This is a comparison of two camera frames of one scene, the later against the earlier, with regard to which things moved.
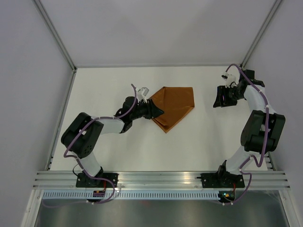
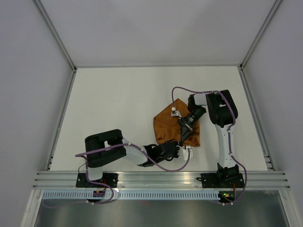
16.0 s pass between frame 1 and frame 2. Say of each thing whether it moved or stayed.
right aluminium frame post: stayed
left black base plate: stayed
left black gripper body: moved
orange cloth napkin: moved
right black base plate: stayed
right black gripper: moved
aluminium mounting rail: stayed
